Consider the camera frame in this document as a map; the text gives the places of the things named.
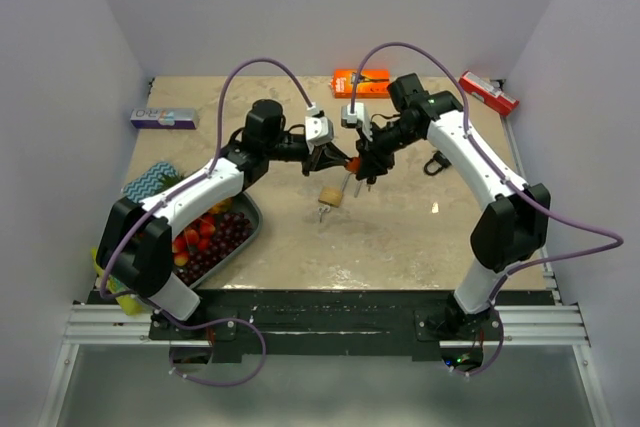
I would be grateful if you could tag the black padlock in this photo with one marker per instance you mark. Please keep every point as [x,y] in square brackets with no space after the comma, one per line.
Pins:
[436,164]

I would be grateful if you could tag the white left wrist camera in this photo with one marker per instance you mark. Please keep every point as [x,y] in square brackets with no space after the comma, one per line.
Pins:
[318,128]

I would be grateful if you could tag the dark grape bunch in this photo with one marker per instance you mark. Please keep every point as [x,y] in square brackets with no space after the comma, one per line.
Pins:
[220,242]

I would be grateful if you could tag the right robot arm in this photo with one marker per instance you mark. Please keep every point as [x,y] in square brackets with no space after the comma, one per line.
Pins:
[510,229]

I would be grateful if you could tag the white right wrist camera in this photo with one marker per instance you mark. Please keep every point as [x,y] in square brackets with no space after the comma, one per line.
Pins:
[356,116]

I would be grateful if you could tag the purple white box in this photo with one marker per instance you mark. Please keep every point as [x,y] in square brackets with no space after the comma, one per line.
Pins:
[165,119]

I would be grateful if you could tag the aluminium rail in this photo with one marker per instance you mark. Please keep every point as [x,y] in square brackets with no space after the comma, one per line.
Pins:
[548,325]

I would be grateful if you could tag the silver keys of brass padlock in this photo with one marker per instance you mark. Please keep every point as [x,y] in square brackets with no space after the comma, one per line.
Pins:
[322,213]

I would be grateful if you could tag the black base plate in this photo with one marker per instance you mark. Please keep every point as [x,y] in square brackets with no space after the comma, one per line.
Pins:
[228,320]

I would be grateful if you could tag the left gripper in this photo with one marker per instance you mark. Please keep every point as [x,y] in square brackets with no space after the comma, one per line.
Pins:
[324,158]

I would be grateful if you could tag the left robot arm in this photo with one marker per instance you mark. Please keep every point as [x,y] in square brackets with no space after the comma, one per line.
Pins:
[136,245]

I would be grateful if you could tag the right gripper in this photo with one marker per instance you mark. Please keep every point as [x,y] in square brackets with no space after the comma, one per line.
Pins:
[373,160]

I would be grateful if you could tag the black-headed keys of orange padlock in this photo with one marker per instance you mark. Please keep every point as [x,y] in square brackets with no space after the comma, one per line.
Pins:
[369,184]

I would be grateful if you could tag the orange razor box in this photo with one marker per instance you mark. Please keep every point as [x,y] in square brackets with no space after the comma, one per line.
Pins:
[369,84]

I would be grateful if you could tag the grey fruit tray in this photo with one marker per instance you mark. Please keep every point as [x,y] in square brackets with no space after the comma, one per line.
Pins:
[245,232]

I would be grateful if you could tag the red box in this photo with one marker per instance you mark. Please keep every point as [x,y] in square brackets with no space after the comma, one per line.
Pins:
[493,97]

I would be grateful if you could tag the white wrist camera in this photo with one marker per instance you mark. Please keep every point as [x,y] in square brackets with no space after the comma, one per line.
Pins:
[356,116]
[318,128]

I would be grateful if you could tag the orange padlock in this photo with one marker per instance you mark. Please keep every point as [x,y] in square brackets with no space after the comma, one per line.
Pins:
[353,165]

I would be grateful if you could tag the brass padlock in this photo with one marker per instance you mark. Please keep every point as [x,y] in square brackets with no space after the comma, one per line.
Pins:
[332,197]

